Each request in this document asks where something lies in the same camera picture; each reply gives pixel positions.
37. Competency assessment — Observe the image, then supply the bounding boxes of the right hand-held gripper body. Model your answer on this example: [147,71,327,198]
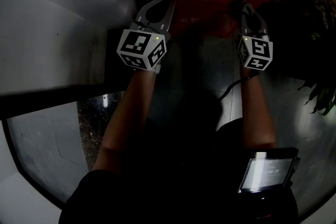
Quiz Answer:
[237,34,274,71]

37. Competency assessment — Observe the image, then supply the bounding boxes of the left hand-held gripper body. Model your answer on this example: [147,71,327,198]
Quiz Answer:
[117,22,171,74]

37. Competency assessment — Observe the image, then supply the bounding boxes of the person's right forearm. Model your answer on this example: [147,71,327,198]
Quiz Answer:
[239,70,277,150]

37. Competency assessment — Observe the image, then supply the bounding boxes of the person's left forearm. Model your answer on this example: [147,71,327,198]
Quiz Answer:
[92,69,159,172]

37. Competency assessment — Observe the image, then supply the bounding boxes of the green leafy plant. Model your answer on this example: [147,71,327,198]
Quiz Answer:
[297,0,336,116]

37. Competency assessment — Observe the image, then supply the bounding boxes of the black baseboard strip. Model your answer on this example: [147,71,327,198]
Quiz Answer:
[0,28,138,121]

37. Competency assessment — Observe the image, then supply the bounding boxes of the black phone with screen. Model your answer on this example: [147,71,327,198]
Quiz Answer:
[237,147,300,194]

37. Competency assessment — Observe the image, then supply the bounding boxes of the person's black clothing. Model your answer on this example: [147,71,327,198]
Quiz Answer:
[58,91,299,224]

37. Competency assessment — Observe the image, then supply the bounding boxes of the black cable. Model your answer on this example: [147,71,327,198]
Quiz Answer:
[217,72,260,102]

